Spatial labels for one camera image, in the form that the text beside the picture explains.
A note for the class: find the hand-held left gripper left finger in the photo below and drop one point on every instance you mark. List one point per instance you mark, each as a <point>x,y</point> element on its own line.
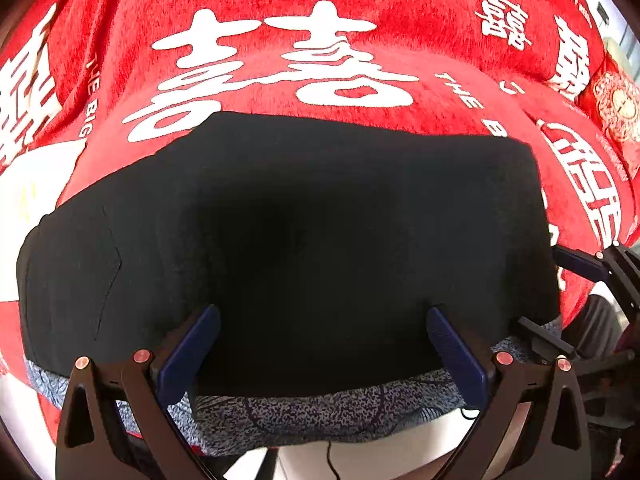
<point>187,355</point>

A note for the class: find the red printed blanket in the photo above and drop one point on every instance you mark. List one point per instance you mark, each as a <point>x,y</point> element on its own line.
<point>350,10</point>

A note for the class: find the black pants with grey waistband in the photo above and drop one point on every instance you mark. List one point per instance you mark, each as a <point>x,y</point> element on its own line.
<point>310,250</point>

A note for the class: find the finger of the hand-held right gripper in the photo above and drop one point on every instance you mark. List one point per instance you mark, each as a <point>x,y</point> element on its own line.
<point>580,262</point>
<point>542,334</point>

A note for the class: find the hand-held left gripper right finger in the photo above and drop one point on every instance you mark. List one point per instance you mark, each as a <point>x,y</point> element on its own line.
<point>457,355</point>

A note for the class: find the red cushion with gold pattern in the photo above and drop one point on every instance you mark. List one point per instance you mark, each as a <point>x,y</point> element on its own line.
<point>620,105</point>

